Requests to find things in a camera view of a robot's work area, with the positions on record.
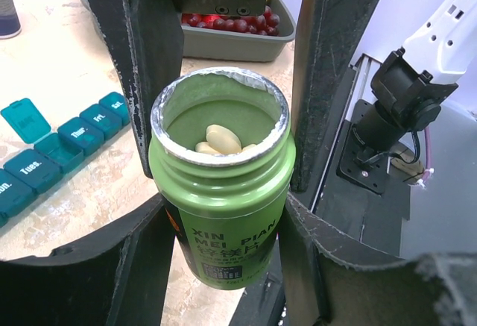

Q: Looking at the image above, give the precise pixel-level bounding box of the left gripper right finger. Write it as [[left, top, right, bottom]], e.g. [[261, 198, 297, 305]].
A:
[[279, 193, 476, 325]]

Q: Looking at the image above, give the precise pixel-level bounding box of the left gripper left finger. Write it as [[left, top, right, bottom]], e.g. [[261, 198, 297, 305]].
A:
[[1, 194, 174, 325]]

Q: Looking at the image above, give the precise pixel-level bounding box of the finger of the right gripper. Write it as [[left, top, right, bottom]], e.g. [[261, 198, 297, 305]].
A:
[[291, 0, 379, 192]]

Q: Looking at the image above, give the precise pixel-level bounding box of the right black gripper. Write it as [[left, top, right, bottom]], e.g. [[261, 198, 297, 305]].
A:
[[87, 0, 267, 178]]

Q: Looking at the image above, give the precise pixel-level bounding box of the green pill bottle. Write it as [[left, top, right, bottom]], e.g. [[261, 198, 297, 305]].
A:
[[148, 66, 296, 290]]

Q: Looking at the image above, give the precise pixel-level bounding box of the teal weekly pill organizer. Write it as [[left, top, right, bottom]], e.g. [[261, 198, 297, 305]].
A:
[[1, 92, 130, 226]]

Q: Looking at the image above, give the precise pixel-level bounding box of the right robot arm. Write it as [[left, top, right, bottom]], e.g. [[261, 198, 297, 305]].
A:
[[87, 0, 476, 192]]

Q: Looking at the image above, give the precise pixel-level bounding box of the dark grey fruit tray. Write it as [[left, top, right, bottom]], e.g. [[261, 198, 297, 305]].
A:
[[183, 0, 296, 62]]

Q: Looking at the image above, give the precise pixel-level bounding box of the dark toy grapes bunch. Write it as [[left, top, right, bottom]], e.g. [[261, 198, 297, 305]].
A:
[[180, 5, 280, 37]]

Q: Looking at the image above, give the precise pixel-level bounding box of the white capped dark pill bottle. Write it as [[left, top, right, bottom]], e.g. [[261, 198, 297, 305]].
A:
[[0, 0, 22, 40]]

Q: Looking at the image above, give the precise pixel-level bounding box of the pale yellow pill left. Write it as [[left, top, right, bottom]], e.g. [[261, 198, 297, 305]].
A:
[[195, 141, 221, 155]]

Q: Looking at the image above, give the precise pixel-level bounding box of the pale yellow pill upper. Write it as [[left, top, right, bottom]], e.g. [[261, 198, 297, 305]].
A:
[[206, 125, 242, 154]]

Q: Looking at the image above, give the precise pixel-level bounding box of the aluminium frame rail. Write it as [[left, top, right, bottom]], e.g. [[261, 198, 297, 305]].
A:
[[350, 53, 382, 70]]

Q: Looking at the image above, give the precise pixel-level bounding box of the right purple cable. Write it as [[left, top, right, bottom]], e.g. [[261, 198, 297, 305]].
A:
[[408, 128, 436, 191]]

